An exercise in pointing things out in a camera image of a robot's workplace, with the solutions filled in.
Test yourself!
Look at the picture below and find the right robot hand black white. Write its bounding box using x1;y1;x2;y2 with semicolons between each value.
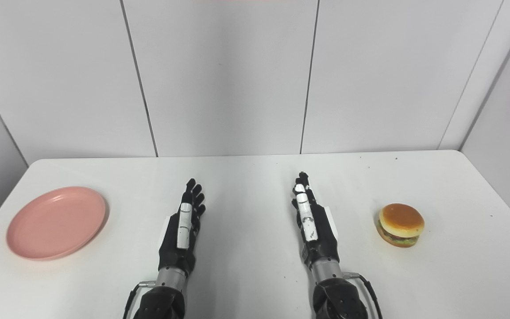
291;172;340;269

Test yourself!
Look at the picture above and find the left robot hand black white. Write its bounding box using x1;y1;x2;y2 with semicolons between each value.
158;178;206;278

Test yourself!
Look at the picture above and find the toy hamburger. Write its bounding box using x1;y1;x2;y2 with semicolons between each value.
376;203;425;248

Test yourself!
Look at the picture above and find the pink round plate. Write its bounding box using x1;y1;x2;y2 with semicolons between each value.
6;186;107;261

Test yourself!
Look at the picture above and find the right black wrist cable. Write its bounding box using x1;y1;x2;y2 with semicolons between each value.
343;272;383;319

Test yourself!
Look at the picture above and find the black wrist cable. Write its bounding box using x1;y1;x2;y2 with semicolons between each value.
343;272;383;319
123;280;156;319

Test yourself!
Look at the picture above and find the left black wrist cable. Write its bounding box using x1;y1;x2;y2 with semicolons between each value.
123;280;156;319

